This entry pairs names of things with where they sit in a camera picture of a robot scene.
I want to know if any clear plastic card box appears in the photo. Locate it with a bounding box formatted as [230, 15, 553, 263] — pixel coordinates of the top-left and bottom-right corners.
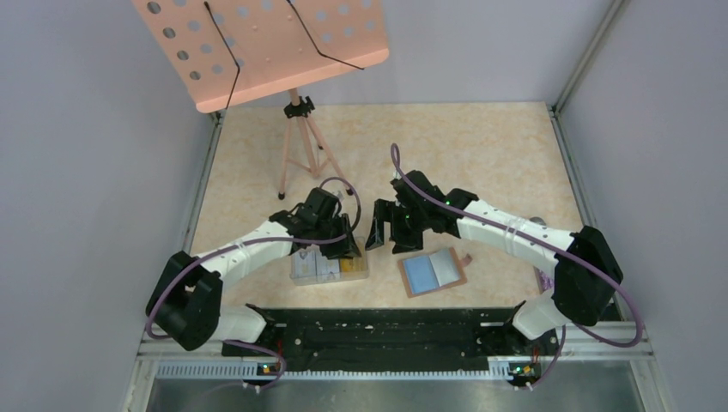
[290, 247, 369, 286]

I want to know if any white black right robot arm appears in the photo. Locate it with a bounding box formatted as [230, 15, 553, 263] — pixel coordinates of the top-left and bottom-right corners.
[366, 170, 623, 354]

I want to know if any yellow credit card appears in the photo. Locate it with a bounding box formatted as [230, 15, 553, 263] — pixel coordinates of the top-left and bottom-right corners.
[339, 258, 367, 273]

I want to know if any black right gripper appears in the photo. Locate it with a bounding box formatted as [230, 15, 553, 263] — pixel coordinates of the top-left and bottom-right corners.
[367, 198, 430, 255]

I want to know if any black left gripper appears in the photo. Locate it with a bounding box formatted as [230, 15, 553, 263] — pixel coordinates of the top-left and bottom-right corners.
[314, 212, 361, 259]

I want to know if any pink music stand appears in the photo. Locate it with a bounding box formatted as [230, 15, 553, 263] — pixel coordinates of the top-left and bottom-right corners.
[134, 0, 390, 176]

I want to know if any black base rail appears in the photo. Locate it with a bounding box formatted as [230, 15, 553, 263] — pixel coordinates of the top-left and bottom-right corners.
[257, 308, 557, 373]

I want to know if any silver credit cards stack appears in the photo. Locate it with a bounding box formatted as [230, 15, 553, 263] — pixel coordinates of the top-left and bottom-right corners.
[290, 249, 341, 286]

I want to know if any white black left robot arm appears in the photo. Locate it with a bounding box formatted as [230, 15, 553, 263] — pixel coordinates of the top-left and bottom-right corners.
[145, 187, 361, 355]

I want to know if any purple glitter microphone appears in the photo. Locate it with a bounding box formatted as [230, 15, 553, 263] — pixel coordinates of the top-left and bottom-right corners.
[531, 215, 555, 294]

